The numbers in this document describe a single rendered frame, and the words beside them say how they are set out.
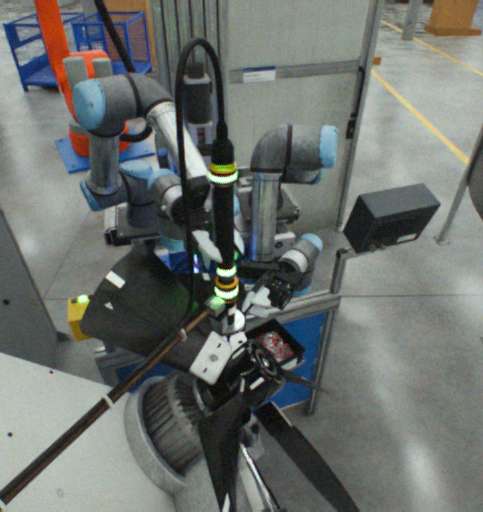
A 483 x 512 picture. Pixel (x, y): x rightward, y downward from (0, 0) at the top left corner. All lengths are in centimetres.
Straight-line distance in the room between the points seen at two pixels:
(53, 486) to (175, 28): 132
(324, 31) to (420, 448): 233
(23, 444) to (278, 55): 233
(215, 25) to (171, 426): 125
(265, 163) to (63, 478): 85
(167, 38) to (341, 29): 148
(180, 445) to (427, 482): 154
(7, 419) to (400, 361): 214
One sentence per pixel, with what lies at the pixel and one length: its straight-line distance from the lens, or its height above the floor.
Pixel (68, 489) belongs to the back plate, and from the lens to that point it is 75.
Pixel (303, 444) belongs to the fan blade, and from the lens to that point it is 85.
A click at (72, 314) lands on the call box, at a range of 122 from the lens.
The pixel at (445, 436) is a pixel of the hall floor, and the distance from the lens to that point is 235.
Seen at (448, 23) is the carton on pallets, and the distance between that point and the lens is 1309.
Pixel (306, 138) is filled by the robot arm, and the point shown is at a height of 148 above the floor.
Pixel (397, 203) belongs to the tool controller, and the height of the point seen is 124.
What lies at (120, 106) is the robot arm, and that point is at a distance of 113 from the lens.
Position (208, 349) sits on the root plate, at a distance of 80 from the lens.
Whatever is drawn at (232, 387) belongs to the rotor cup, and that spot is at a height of 122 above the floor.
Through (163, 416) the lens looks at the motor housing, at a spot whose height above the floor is 117.
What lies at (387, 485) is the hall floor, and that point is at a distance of 213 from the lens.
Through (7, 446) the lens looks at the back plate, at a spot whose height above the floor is 132.
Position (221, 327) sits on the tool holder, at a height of 129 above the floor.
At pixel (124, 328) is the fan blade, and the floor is 137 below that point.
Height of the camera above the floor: 190
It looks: 39 degrees down
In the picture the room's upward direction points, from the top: straight up
